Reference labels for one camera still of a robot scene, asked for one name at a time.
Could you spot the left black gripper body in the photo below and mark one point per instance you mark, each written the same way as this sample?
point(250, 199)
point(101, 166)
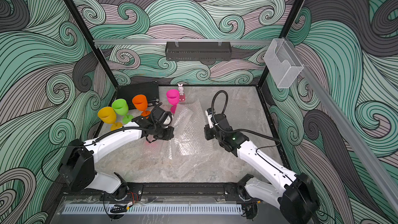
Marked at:
point(163, 133)

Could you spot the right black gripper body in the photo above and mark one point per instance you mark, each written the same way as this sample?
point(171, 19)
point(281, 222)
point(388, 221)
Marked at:
point(212, 132)

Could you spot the pink wine glass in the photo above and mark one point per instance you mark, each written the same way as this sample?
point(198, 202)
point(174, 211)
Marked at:
point(151, 145)

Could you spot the orange plastic wine glass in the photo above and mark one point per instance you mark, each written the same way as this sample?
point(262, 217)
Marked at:
point(140, 102)

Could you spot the magenta wine glass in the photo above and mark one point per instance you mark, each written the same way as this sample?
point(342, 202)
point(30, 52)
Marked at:
point(173, 98)

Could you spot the green plastic wine glass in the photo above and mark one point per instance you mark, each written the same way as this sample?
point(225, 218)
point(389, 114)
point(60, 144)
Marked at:
point(121, 107)

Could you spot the yellow wine glass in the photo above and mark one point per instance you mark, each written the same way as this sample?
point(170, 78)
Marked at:
point(108, 115)

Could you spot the bubble wrap of pink glass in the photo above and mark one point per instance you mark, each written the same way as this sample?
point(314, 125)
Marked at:
point(161, 151)

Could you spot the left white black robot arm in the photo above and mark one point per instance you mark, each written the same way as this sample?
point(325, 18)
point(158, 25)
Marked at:
point(77, 166)

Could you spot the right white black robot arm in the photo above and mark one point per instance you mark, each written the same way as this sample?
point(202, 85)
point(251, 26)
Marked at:
point(293, 194)

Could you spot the small bunny figurine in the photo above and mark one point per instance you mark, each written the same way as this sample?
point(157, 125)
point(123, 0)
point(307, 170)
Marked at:
point(182, 96)

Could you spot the black hard case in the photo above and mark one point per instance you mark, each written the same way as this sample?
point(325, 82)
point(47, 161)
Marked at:
point(149, 89)

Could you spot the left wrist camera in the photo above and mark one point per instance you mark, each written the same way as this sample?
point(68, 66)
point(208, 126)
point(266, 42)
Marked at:
point(167, 119)

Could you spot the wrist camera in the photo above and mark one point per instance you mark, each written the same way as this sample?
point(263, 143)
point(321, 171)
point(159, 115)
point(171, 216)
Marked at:
point(215, 119)
point(167, 119)

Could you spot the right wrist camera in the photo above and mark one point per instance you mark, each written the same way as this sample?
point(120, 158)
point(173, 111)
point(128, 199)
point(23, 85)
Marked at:
point(215, 119)

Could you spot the black front mounting rail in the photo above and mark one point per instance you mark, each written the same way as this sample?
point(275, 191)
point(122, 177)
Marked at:
point(233, 191)

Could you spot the white slotted cable duct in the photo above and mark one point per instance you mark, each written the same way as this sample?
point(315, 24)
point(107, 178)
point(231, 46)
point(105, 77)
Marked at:
point(156, 209)

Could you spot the black perforated wall tray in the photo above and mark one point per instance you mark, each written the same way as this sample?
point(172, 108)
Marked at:
point(198, 51)

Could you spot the clear plastic wall bin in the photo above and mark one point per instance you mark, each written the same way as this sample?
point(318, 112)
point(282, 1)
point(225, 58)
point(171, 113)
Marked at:
point(283, 62)

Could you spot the aluminium back wall rail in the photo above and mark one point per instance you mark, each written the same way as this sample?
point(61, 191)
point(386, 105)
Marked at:
point(142, 41)

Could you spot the aluminium wall rail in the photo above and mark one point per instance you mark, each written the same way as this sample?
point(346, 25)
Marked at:
point(142, 41)
point(365, 98)

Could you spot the aluminium right wall rail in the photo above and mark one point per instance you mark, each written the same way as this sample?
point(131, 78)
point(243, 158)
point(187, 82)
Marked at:
point(365, 98)

